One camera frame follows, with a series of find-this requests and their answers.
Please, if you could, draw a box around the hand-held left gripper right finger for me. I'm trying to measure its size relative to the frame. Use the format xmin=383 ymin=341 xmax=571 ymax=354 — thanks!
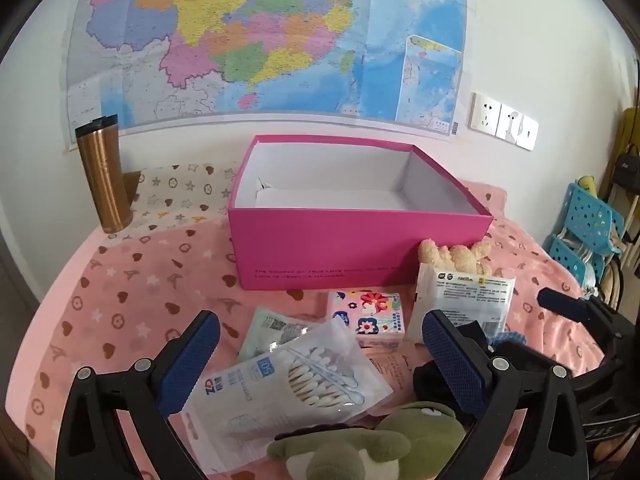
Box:
xmin=421 ymin=309 xmax=591 ymax=480

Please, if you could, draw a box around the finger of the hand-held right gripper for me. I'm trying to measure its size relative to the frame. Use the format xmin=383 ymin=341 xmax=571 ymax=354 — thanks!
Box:
xmin=457 ymin=322 xmax=533 ymax=363
xmin=537 ymin=287 xmax=608 ymax=326

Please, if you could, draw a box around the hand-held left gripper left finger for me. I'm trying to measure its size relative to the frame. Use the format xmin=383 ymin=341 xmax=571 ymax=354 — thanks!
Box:
xmin=54 ymin=310 xmax=223 ymax=480

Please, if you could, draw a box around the black sock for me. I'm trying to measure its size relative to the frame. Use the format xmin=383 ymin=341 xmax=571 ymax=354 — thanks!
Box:
xmin=412 ymin=360 xmax=468 ymax=406

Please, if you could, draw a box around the green frog plush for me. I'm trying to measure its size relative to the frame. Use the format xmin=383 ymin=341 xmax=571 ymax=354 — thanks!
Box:
xmin=267 ymin=400 xmax=468 ymax=480

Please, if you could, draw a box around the floral tissue pack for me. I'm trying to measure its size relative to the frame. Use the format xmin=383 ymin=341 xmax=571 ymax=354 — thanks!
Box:
xmin=327 ymin=290 xmax=407 ymax=348

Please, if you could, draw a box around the beige teddy bear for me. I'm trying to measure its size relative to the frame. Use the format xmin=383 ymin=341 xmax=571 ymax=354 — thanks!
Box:
xmin=417 ymin=239 xmax=493 ymax=273

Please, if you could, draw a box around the pink cardboard box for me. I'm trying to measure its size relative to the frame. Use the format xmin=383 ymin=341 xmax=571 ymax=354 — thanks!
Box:
xmin=227 ymin=135 xmax=494 ymax=292

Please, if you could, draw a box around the pale pink packet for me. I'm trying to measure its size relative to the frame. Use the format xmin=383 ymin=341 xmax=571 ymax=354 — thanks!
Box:
xmin=367 ymin=345 xmax=426 ymax=391

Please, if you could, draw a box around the white wet wipe packet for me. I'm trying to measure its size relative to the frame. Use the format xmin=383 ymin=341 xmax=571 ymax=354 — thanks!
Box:
xmin=404 ymin=262 xmax=516 ymax=343

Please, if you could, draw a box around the pale green packet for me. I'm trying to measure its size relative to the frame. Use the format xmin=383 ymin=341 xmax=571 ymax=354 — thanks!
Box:
xmin=239 ymin=306 xmax=326 ymax=361

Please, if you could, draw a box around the clear cotton swab bag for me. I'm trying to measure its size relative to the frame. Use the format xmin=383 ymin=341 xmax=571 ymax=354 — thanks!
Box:
xmin=180 ymin=317 xmax=408 ymax=476

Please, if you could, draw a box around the blue perforated plastic rack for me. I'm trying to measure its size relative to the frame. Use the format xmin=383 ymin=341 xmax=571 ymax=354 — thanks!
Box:
xmin=542 ymin=182 xmax=626 ymax=288

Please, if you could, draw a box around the pink printed blanket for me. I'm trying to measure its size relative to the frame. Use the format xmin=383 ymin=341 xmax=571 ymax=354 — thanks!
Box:
xmin=20 ymin=180 xmax=608 ymax=480

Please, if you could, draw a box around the black bag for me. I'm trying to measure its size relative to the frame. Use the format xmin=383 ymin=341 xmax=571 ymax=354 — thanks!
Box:
xmin=612 ymin=145 xmax=640 ymax=191

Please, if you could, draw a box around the beige star printed cloth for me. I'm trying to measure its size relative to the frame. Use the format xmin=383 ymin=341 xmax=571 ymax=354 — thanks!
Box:
xmin=95 ymin=161 xmax=242 ymax=248

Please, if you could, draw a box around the copper travel tumbler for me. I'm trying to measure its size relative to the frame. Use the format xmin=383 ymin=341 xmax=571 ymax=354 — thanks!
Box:
xmin=75 ymin=115 xmax=135 ymax=234

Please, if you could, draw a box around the white wall socket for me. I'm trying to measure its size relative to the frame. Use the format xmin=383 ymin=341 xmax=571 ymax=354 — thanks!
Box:
xmin=469 ymin=91 xmax=501 ymax=136

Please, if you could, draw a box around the colourful wall map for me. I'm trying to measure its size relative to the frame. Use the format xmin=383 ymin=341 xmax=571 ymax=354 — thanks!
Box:
xmin=66 ymin=0 xmax=468 ymax=136

